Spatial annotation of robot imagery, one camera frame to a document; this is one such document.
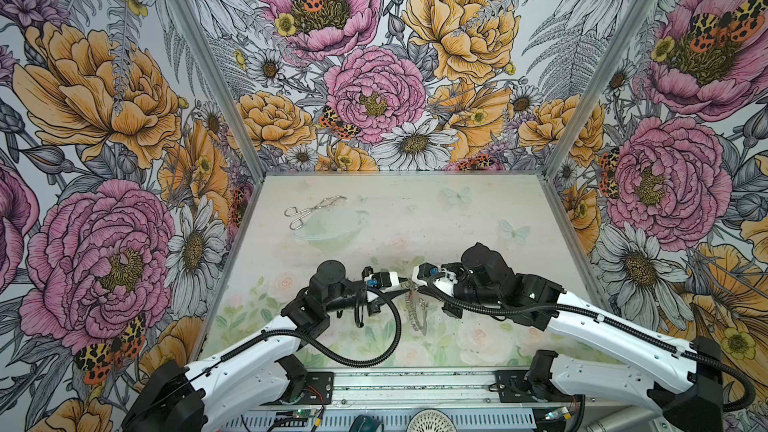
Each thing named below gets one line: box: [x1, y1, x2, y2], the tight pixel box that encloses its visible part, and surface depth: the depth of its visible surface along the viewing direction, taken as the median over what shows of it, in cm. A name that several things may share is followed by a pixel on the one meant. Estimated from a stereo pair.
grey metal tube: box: [586, 406, 656, 432], surface depth 69 cm
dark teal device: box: [348, 414, 384, 432], surface depth 64 cm
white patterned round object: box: [407, 408, 458, 432], surface depth 69 cm
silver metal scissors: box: [284, 195, 348, 231], surface depth 112 cm
